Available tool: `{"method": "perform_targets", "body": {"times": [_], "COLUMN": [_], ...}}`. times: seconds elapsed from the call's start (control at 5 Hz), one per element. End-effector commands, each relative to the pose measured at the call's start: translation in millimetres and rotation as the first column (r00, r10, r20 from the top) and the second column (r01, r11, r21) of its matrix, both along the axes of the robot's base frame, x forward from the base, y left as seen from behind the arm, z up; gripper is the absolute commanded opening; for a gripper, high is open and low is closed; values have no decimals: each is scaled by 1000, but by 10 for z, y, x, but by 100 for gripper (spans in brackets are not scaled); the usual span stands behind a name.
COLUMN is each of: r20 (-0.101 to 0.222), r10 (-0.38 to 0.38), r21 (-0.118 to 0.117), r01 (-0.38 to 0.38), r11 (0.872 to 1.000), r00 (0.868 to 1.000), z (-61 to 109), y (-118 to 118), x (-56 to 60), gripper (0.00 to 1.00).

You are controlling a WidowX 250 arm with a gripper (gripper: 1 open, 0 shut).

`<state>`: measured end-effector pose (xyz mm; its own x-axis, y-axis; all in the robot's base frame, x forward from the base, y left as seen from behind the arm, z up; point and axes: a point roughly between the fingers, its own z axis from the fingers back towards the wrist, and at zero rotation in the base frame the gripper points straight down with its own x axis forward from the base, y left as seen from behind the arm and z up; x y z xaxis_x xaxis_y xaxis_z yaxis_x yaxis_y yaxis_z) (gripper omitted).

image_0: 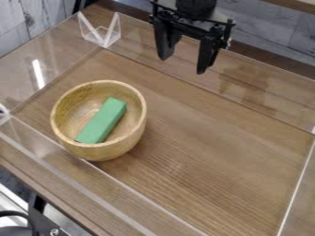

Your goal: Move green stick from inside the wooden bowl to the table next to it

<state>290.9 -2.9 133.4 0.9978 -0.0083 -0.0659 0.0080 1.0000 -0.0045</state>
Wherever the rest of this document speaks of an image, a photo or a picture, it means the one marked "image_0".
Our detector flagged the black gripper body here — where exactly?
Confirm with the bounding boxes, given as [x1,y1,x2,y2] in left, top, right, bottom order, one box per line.
[149,0,236,49]

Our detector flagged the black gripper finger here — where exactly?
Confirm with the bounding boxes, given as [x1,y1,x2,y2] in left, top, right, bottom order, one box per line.
[196,25,223,75]
[151,17,181,60]

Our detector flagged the green stick block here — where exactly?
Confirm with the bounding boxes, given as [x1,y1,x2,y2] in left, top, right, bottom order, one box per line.
[75,97,127,144]

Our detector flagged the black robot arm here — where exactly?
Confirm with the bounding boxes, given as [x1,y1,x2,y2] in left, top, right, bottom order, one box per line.
[149,0,236,75]

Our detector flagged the wooden bowl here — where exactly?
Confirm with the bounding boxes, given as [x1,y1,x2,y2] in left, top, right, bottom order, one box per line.
[51,80,148,161]

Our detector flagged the clear acrylic corner bracket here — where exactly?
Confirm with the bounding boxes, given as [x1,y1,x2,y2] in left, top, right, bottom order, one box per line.
[77,11,120,48]

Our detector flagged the clear acrylic enclosure wall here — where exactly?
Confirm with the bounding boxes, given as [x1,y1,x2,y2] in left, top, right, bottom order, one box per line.
[0,6,315,236]

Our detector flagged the black table leg bracket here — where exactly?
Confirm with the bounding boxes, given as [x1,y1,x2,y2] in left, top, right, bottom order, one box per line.
[28,194,71,236]

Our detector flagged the black cable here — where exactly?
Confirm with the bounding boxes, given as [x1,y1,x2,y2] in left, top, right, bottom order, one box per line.
[0,210,35,229]

